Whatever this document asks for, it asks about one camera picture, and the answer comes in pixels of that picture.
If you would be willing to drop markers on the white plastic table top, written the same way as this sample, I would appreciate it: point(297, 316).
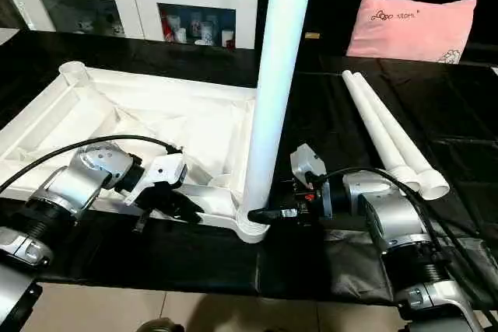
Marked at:
point(155, 114)

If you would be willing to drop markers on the white plastic table leg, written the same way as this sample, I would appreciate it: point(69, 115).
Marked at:
point(408, 145)
point(276, 56)
point(373, 126)

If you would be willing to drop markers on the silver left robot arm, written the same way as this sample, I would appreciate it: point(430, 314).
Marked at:
point(81, 180)

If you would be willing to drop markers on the black work mat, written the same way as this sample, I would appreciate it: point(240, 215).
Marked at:
point(194, 258)

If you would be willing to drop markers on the dark left robot foot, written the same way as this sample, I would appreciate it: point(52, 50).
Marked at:
point(161, 326)

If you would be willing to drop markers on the small yellow label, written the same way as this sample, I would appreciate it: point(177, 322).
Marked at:
point(313, 35)

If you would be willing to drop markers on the red and white carton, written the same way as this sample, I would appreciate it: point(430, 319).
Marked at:
point(167, 26)

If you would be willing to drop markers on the white jar with red base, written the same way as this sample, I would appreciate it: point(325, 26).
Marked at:
point(229, 38)

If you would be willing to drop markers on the pink pillow with print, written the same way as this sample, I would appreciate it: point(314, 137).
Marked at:
point(408, 29)

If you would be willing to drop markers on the white flat board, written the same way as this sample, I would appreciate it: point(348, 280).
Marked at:
point(495, 71)

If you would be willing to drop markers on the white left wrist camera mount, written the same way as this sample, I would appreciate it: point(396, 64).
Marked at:
point(163, 170)

